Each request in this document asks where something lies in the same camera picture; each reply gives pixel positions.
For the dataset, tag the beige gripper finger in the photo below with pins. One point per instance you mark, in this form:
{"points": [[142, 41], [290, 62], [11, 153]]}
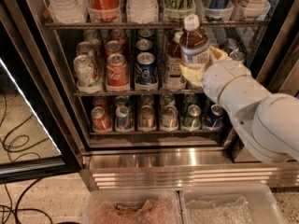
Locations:
{"points": [[194, 76], [218, 55]]}

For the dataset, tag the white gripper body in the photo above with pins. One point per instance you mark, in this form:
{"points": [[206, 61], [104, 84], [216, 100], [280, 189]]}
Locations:
{"points": [[219, 77]]}

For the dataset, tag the tea bottle white cap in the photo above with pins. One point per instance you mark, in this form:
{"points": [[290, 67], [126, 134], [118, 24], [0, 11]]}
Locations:
{"points": [[194, 44]]}

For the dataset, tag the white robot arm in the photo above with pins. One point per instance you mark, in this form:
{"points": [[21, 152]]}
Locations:
{"points": [[267, 123]]}

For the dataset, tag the clear water bottle centre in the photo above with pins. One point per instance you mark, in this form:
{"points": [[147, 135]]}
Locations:
{"points": [[142, 11]]}

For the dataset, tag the clear water bottle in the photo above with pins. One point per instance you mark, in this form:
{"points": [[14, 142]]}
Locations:
{"points": [[142, 11], [68, 11]]}

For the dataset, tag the clear water bottle left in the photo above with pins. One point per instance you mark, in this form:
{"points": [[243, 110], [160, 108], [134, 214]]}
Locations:
{"points": [[68, 11]]}

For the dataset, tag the open glass fridge door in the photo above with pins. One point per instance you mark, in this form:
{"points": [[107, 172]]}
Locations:
{"points": [[35, 141]]}

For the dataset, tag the green can rear right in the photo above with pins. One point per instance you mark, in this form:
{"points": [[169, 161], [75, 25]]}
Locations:
{"points": [[229, 45]]}

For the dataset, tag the green can front right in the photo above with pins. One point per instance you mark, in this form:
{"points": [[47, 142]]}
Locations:
{"points": [[238, 56]]}

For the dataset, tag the blue can lower right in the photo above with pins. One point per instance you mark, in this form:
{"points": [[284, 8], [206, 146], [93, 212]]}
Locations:
{"points": [[214, 116]]}

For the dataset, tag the green can lower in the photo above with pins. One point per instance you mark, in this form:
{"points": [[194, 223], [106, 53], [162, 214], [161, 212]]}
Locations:
{"points": [[191, 118]]}

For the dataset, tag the blue pepsi can front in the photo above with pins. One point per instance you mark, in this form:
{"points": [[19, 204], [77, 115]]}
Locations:
{"points": [[145, 68]]}

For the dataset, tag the blue pepsi can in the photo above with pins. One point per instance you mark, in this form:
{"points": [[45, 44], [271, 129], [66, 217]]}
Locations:
{"points": [[143, 45], [145, 68]]}

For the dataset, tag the silver can lower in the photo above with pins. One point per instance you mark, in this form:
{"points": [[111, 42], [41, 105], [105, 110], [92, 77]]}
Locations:
{"points": [[169, 118]]}

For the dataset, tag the bronze can lower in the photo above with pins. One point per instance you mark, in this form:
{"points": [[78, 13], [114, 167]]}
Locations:
{"points": [[146, 117]]}

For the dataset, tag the red cola can front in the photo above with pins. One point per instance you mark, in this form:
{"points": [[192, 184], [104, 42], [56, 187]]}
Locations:
{"points": [[117, 70]]}

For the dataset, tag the red cola can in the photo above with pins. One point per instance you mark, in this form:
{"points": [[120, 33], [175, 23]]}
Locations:
{"points": [[113, 47], [117, 70], [100, 119]]}

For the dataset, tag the blue white can lower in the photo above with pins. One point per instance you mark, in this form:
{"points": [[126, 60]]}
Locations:
{"points": [[123, 118]]}

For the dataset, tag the red cola can lower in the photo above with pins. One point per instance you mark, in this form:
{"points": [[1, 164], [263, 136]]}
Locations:
{"points": [[100, 119]]}

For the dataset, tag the white diet cola can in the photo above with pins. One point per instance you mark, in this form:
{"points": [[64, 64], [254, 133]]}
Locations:
{"points": [[86, 71]]}

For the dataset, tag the right clear plastic bin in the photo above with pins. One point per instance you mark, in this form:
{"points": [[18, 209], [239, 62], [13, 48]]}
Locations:
{"points": [[230, 203]]}

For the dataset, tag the clear plastic bin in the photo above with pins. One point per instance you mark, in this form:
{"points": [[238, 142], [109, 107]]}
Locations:
{"points": [[230, 203], [132, 206]]}

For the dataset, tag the left clear plastic bin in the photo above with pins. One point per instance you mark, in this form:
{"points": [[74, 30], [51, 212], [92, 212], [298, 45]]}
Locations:
{"points": [[132, 206]]}

